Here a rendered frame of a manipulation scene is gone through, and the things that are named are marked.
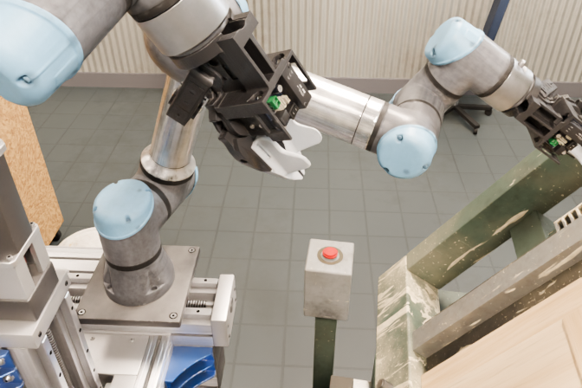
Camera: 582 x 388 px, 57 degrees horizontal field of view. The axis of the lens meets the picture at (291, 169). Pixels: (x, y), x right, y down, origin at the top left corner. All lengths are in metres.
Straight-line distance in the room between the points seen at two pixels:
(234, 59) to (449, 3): 3.63
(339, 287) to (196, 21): 1.04
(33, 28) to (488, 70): 0.62
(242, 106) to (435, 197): 2.75
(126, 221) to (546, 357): 0.78
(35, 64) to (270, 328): 2.13
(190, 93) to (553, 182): 0.93
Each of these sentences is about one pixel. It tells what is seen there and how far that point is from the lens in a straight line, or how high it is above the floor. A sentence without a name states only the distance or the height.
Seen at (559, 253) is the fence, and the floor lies 1.23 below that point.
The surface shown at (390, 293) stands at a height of 0.85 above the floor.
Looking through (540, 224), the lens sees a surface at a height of 1.14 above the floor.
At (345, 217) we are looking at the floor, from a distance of 2.97.
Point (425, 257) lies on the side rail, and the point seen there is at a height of 0.96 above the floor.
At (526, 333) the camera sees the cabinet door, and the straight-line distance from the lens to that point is 1.09.
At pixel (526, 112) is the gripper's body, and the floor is 1.53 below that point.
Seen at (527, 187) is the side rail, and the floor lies 1.20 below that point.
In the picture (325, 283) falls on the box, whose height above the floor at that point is 0.89.
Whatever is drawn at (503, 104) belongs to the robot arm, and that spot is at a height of 1.53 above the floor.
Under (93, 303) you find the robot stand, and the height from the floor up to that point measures 1.04.
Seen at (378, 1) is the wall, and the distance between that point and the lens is 3.98.
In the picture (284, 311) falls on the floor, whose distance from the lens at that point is 2.49.
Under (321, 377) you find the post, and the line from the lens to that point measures 1.77.
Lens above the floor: 1.92
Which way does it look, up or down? 35 degrees down
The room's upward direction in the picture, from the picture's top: straight up
